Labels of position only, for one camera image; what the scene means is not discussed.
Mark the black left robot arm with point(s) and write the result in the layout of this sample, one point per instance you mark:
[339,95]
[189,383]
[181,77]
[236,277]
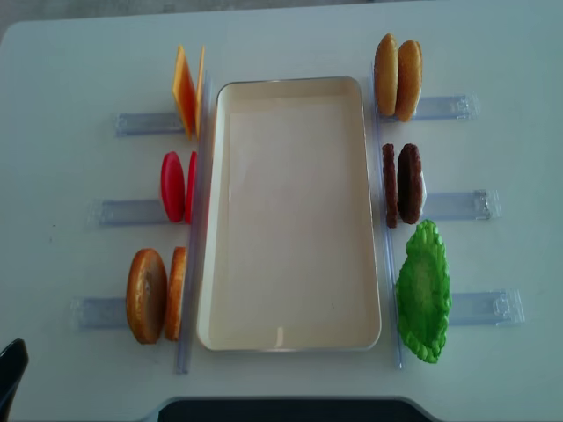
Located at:
[13,363]

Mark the right red tomato slice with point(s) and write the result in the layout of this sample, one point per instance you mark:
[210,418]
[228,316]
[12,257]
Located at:
[190,187]

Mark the red tomato slice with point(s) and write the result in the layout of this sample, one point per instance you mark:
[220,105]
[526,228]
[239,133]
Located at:
[190,187]
[172,187]

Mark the left brown meat patty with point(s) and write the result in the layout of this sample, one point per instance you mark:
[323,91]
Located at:
[390,186]

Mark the brown meat patty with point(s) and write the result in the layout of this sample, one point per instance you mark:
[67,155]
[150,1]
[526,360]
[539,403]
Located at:
[410,186]
[390,186]

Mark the left red tomato slice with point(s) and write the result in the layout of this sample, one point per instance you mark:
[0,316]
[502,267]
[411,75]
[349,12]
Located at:
[172,187]

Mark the right brown meat patty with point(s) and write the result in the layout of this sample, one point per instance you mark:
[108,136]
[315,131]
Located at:
[410,186]

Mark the left orange cheese slice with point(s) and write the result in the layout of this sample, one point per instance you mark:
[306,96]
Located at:
[183,92]

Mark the orange cheese slice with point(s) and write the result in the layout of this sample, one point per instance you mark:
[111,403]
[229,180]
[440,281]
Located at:
[199,94]
[183,92]

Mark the green lettuce leaf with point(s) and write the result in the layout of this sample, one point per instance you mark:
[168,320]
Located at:
[423,294]

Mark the right orange cheese slice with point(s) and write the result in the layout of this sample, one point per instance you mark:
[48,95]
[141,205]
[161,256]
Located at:
[199,94]

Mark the cream rectangular tray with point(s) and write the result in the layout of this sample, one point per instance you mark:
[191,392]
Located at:
[290,257]

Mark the right clear plastic rack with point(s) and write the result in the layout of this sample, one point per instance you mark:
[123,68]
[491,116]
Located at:
[501,307]

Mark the clear plastic rack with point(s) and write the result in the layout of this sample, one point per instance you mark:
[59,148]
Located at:
[92,313]
[501,307]

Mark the left top bun half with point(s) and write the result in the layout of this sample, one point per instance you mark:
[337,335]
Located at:
[386,74]

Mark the bun half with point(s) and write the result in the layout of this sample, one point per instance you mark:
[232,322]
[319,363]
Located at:
[410,66]
[386,74]

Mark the right top bun half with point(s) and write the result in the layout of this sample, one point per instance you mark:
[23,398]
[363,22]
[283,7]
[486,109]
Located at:
[410,66]

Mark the left clear plastic rack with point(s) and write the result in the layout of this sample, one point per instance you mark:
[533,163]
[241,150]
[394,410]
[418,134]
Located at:
[92,313]

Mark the black base at bottom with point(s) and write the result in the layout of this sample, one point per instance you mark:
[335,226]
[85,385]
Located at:
[290,410]

